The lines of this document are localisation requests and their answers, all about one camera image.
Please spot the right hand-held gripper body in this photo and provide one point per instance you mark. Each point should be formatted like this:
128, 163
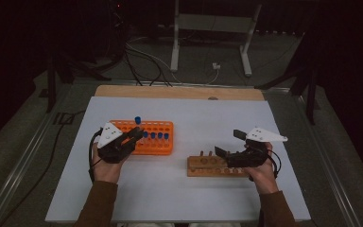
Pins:
264, 135

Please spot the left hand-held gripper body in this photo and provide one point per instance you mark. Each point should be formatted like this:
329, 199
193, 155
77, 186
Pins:
108, 135

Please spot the orange plastic tube rack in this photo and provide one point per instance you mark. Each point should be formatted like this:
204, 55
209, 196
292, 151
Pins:
157, 126

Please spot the wooden tube rack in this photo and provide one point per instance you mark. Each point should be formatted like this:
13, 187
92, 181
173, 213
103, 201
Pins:
201, 167

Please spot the person's left hand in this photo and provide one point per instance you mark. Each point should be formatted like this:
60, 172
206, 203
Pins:
107, 173

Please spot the person's right hand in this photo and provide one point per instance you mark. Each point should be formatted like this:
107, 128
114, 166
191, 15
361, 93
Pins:
264, 178

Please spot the white table mat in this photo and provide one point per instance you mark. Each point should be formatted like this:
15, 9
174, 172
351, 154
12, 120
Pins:
201, 107

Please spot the black tripod stand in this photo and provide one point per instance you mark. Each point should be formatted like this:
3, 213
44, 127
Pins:
51, 85
311, 101

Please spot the white plug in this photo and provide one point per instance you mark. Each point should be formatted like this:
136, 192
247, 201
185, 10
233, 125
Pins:
216, 66

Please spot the dark equipment stand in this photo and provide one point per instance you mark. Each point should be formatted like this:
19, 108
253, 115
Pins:
118, 28

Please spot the grey metal stand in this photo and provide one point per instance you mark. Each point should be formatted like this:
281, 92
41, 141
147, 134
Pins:
214, 23

